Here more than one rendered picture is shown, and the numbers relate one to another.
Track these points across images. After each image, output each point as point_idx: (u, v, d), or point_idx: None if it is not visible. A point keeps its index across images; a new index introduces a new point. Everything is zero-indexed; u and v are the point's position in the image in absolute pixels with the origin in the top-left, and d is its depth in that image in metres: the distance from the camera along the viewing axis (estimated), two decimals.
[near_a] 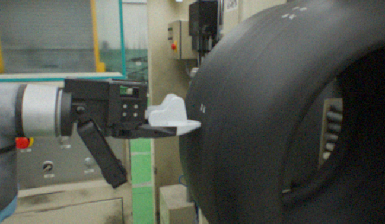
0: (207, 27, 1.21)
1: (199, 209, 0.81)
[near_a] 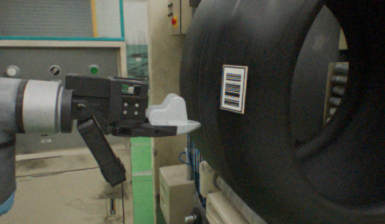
0: None
1: (200, 166, 0.78)
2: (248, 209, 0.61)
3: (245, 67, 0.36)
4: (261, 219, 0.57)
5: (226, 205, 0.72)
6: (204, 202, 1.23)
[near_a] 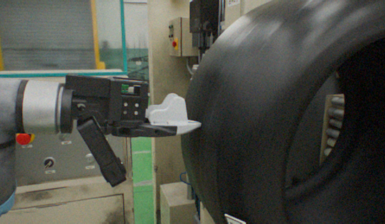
0: (209, 24, 1.20)
1: (201, 204, 0.80)
2: None
3: None
4: None
5: None
6: None
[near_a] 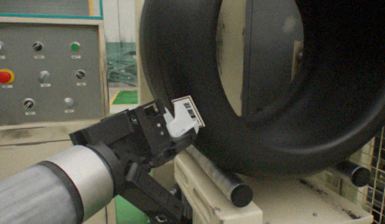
0: None
1: None
2: (205, 157, 0.69)
3: (188, 96, 0.47)
4: (214, 163, 0.64)
5: (190, 163, 0.79)
6: None
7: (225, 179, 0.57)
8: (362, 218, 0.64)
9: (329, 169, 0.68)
